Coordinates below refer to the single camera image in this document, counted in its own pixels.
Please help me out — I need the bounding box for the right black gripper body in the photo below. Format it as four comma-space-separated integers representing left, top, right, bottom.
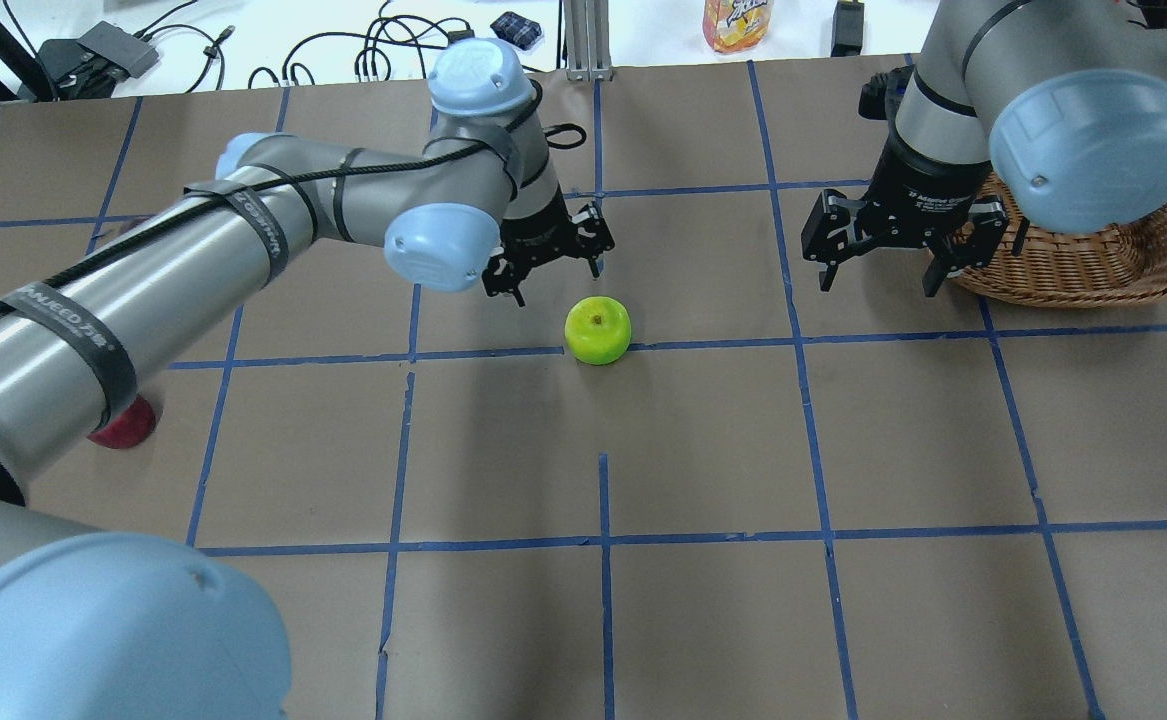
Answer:
848, 160, 993, 263

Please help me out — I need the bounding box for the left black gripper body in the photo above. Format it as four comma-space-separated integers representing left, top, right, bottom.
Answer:
499, 187, 576, 272

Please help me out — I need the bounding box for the green apple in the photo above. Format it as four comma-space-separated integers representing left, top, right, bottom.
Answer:
562, 296, 633, 366

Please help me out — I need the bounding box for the red yellow apple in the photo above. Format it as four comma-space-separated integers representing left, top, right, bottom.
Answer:
86, 394, 158, 450

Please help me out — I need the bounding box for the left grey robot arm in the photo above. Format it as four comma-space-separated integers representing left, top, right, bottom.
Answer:
0, 37, 612, 719

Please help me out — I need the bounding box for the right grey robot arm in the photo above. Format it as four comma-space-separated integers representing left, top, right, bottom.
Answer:
801, 1, 1167, 298

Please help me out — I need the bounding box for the brown wicker basket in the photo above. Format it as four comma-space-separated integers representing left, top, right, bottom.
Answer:
955, 174, 1167, 309

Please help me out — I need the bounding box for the black power adapter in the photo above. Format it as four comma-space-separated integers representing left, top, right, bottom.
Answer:
829, 0, 865, 56

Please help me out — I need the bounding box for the orange juice bottle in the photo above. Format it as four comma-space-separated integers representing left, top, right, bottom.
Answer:
703, 0, 773, 54

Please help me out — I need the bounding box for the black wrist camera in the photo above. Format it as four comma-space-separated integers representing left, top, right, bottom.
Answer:
857, 67, 915, 123

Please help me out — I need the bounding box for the aluminium frame post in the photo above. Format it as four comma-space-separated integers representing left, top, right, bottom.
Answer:
560, 0, 614, 82

